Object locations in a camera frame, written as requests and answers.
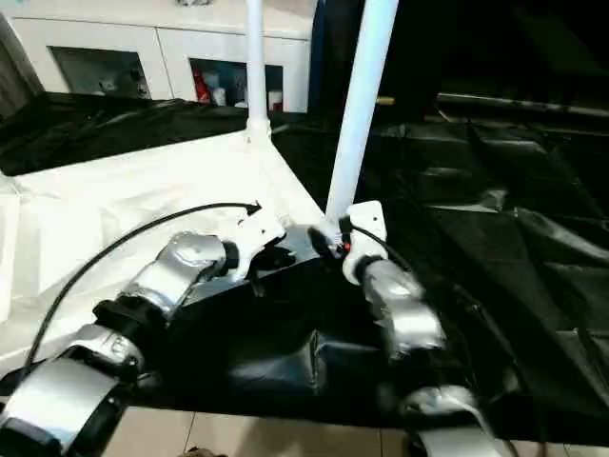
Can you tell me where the dark metal pole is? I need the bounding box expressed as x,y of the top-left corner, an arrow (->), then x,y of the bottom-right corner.
436,91 -> 609,119

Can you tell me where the black glossy mat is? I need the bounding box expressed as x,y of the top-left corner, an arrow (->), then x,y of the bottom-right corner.
0,89 -> 609,448

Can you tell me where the white glass-door cabinet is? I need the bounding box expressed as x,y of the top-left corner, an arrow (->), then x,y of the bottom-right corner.
9,0 -> 316,114

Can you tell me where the white plastic table top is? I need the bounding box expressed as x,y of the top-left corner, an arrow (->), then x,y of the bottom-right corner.
0,123 -> 335,383

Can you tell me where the black left wrist camera cable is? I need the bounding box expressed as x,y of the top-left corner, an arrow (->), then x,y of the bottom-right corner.
25,201 -> 264,368

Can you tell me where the grey curtain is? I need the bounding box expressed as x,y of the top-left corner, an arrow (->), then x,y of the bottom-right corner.
0,12 -> 43,121

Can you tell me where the black backdrop cloth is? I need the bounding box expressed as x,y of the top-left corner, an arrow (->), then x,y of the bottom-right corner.
311,0 -> 609,115

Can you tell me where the white plastic table leg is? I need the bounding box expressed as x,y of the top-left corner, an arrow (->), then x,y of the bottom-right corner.
322,0 -> 401,240
244,0 -> 274,145

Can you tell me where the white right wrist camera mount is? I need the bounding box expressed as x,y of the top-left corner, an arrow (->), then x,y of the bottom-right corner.
340,199 -> 390,288

